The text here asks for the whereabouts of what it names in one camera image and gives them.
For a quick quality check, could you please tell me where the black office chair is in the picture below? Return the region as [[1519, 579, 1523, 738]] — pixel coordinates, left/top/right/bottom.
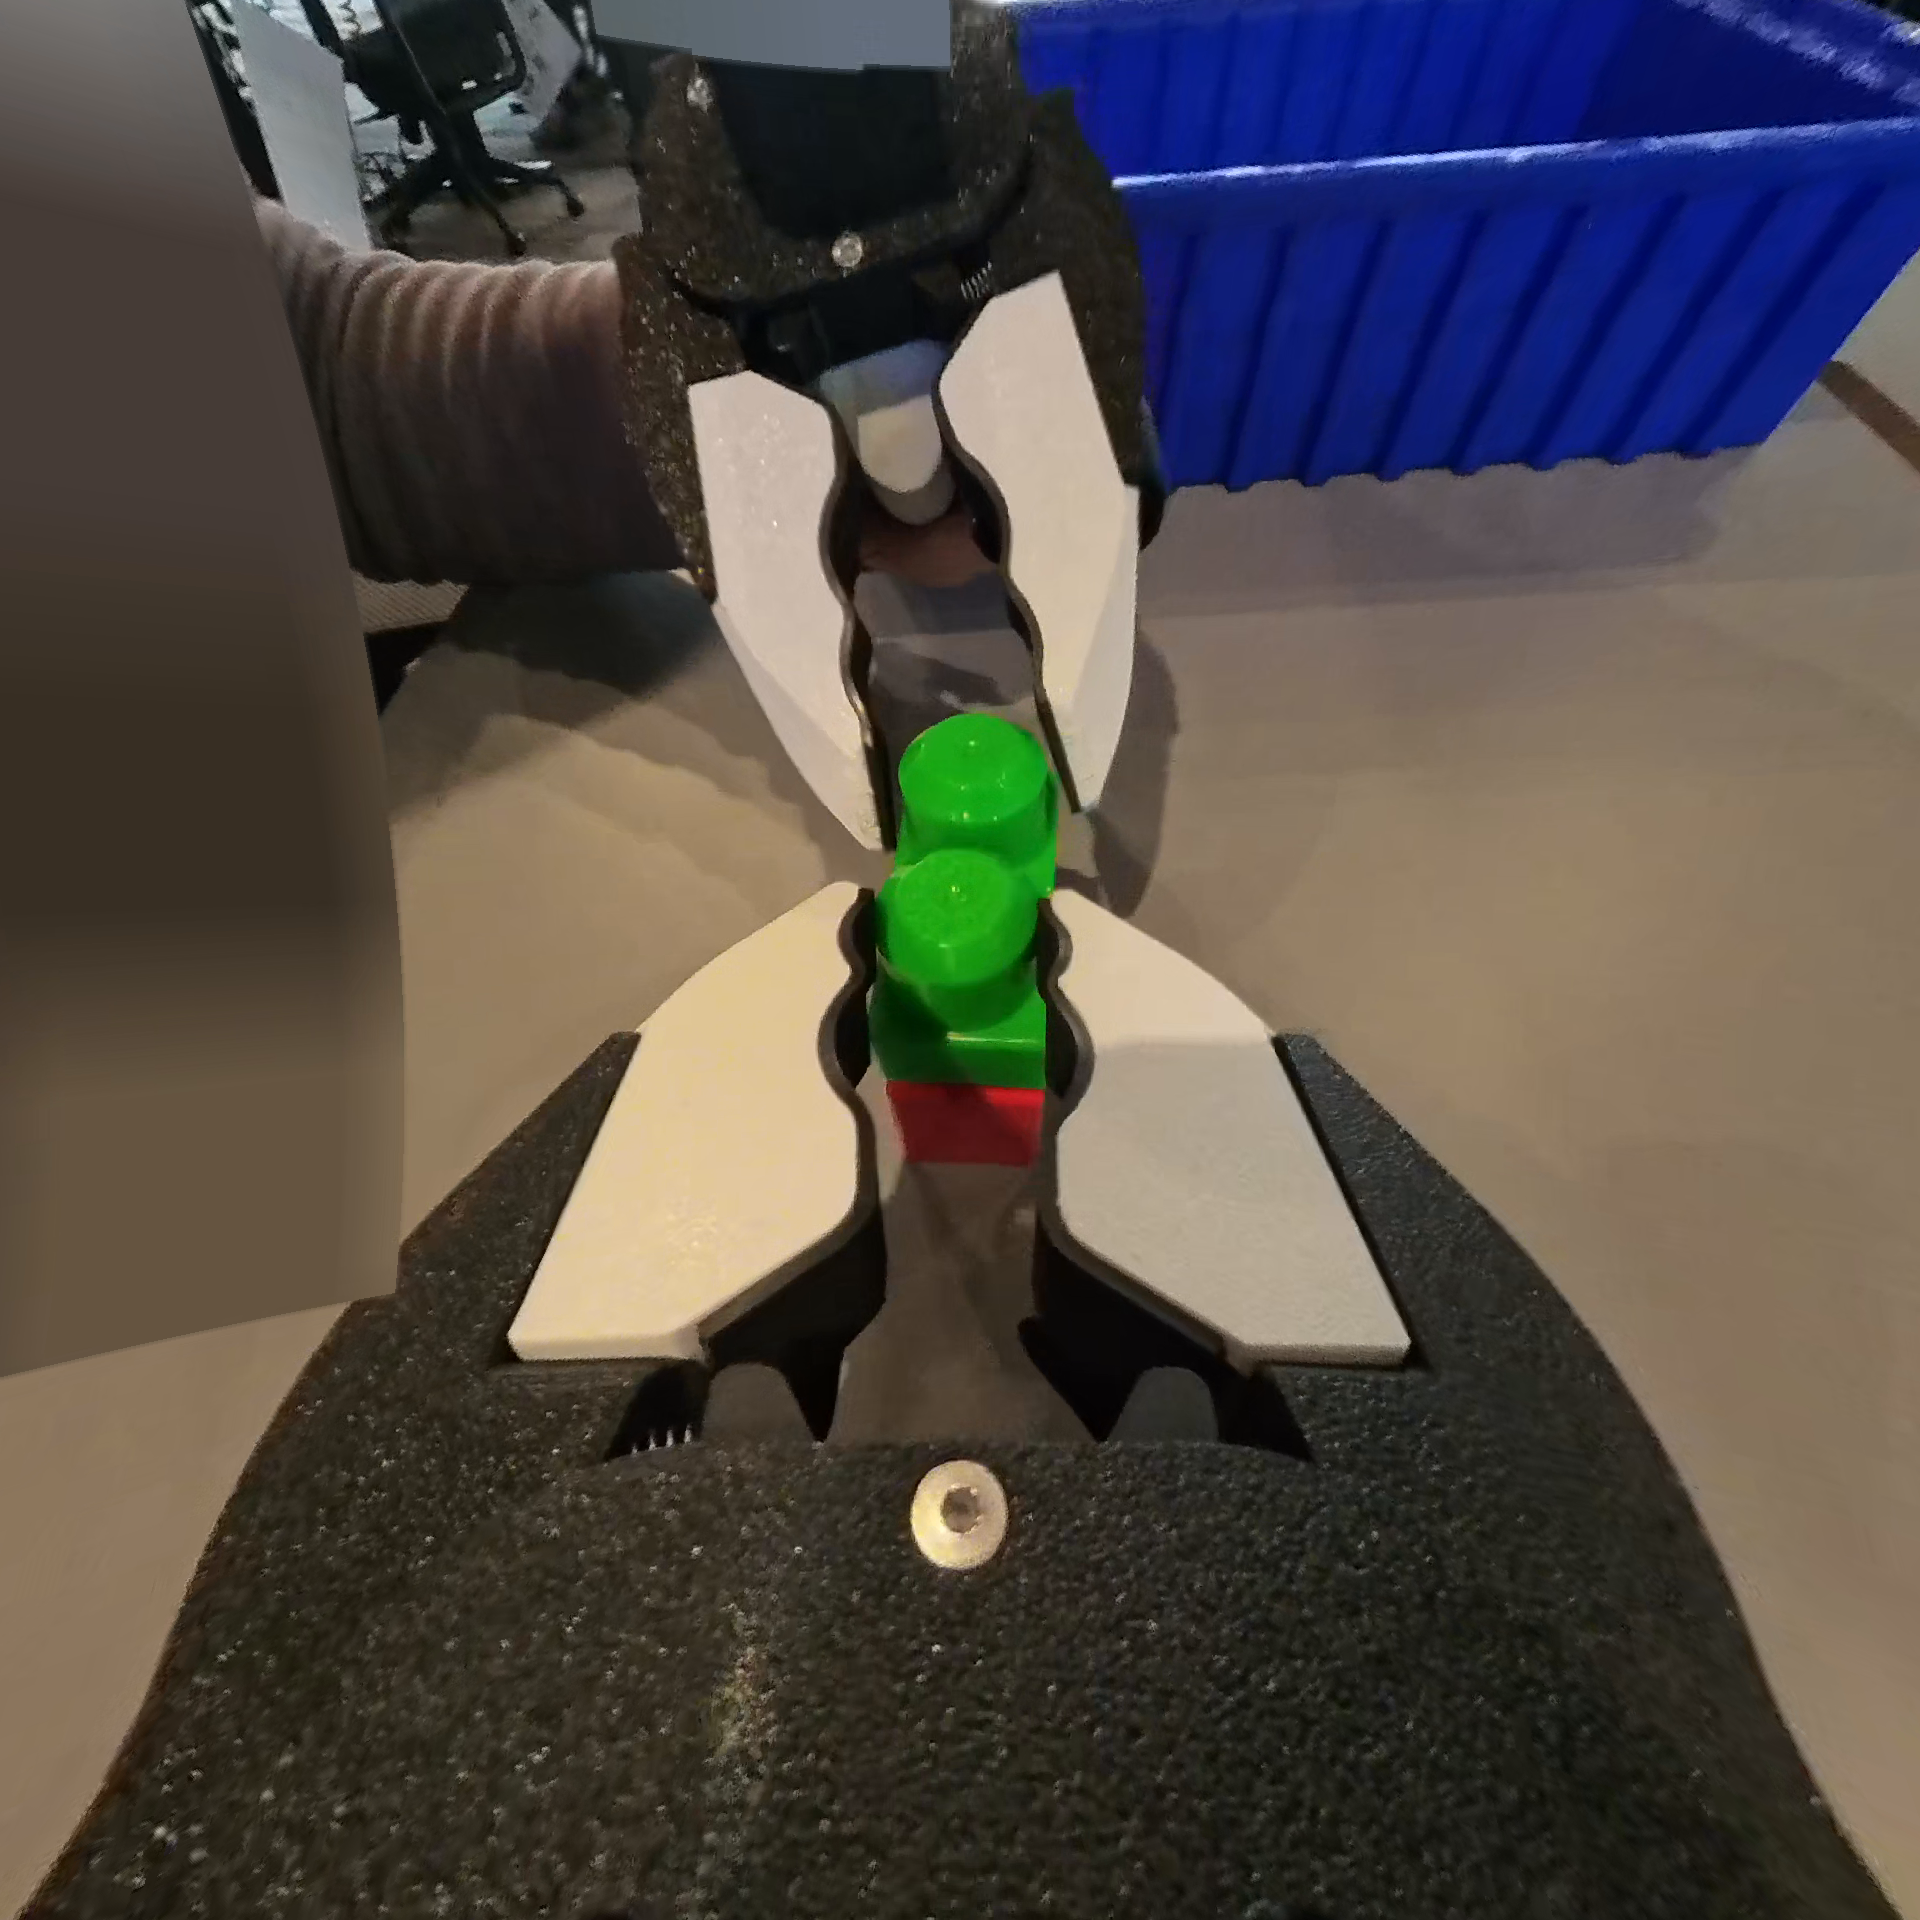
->
[[359, 0, 588, 249]]

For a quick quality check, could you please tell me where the person's left forearm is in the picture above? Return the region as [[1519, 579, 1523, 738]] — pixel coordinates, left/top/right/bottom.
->
[[256, 194, 700, 582]]

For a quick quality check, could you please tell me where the green two-stud block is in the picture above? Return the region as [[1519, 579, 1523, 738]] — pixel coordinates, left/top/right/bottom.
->
[[867, 714, 1071, 1086]]

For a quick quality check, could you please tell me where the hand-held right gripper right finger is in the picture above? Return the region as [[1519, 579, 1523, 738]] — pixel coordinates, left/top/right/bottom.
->
[[1036, 896, 1416, 1369]]

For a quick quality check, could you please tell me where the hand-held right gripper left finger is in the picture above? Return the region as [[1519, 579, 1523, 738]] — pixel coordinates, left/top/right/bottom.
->
[[507, 882, 880, 1364]]

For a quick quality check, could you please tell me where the blue plastic bin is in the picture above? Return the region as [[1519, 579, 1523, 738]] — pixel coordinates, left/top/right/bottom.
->
[[1019, 0, 1920, 494]]

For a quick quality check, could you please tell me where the person's left hand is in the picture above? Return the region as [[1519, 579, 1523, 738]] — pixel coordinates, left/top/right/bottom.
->
[[863, 508, 988, 587]]

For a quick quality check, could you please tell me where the red one-stud block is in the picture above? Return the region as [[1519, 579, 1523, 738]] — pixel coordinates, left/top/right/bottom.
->
[[888, 1080, 1048, 1168]]

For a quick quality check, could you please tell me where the white paper sheet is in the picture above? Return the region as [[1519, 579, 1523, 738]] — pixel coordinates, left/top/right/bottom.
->
[[240, 0, 376, 249]]

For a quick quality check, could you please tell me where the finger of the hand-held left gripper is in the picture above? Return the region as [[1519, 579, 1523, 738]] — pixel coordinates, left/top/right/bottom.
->
[[689, 374, 889, 853], [932, 281, 1143, 819]]

